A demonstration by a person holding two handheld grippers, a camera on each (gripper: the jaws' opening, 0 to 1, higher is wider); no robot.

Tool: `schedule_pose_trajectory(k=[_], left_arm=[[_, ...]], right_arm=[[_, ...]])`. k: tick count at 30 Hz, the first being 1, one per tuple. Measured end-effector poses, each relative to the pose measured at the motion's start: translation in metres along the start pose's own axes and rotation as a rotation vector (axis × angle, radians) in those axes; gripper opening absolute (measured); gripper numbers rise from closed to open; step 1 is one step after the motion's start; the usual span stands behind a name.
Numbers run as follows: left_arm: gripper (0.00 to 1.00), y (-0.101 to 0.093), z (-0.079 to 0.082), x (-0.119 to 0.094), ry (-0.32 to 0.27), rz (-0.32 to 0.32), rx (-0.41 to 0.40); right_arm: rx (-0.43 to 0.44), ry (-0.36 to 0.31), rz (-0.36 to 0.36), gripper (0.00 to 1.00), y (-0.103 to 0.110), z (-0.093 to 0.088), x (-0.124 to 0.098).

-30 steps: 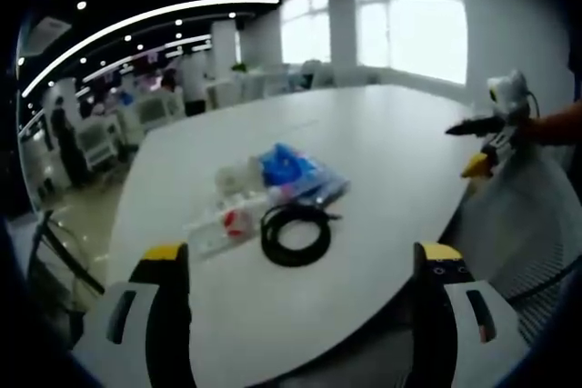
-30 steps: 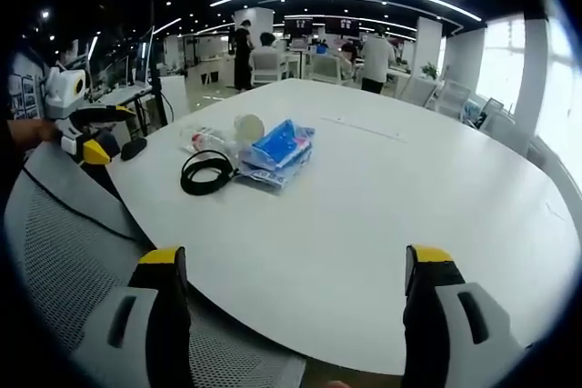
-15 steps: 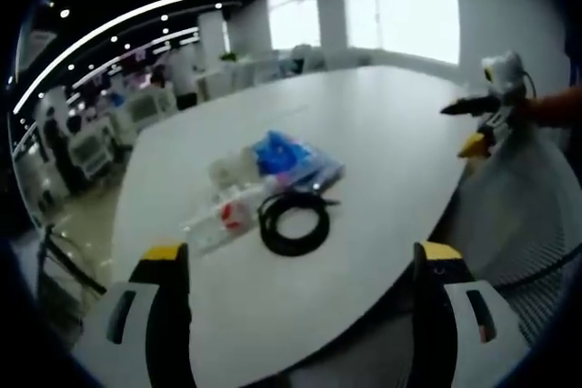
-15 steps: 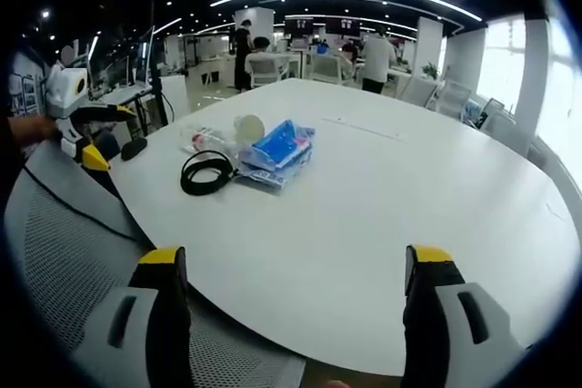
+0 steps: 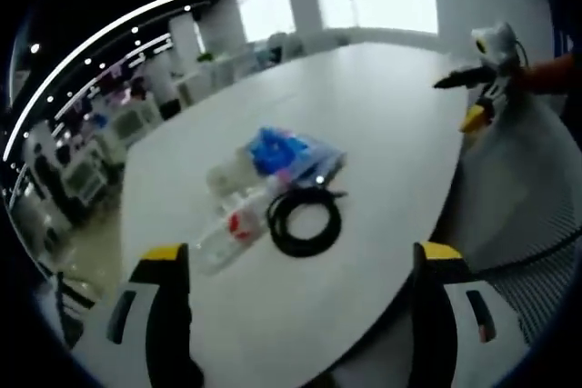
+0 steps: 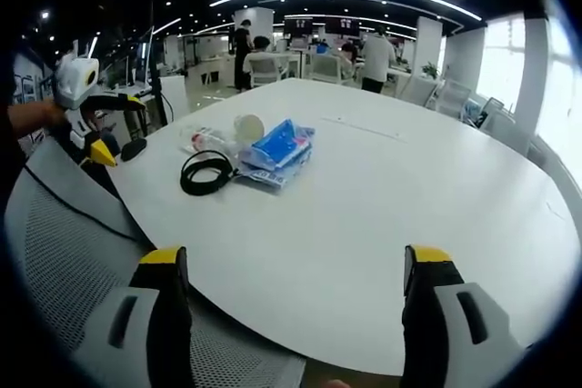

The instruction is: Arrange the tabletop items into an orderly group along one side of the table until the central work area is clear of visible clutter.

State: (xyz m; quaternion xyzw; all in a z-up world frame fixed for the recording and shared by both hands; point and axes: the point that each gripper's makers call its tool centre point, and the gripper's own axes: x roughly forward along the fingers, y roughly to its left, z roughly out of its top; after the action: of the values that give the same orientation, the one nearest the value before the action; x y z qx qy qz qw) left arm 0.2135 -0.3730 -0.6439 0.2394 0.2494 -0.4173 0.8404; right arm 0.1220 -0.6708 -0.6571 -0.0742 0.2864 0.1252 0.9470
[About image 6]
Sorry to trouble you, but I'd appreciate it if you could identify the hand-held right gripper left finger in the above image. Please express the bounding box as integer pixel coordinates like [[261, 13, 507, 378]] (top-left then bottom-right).
[[74, 245, 194, 388]]

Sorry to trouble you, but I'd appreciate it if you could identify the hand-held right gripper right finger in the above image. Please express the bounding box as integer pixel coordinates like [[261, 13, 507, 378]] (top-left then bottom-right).
[[399, 244, 531, 378]]

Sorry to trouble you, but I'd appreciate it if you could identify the black case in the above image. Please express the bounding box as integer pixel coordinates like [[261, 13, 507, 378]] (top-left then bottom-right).
[[119, 137, 148, 163]]

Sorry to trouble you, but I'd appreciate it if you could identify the clear plastic bag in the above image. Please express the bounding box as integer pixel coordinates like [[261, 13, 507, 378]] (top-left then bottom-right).
[[177, 123, 242, 163]]

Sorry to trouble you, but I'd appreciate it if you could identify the black cable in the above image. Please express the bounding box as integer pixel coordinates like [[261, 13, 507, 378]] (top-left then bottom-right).
[[179, 150, 239, 196]]

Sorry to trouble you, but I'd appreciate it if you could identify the round beige tape roll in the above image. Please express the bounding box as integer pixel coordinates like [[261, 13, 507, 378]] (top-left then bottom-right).
[[233, 114, 266, 144]]

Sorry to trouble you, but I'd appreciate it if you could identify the blue tissue packet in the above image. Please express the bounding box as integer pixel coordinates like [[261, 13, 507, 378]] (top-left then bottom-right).
[[236, 118, 316, 193]]

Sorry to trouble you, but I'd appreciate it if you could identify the person's left hand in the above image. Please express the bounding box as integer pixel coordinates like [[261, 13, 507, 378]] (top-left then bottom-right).
[[38, 99, 74, 137]]

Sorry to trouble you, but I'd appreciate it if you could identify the grey mesh office chair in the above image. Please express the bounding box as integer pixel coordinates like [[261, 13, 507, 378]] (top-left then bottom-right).
[[4, 137, 306, 388]]

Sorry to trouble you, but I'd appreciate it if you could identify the white table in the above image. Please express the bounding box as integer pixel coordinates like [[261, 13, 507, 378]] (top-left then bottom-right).
[[108, 77, 575, 378]]

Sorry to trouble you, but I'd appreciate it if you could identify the white office chair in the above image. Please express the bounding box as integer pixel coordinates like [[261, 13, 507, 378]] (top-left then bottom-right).
[[434, 78, 472, 122], [248, 55, 292, 88]]

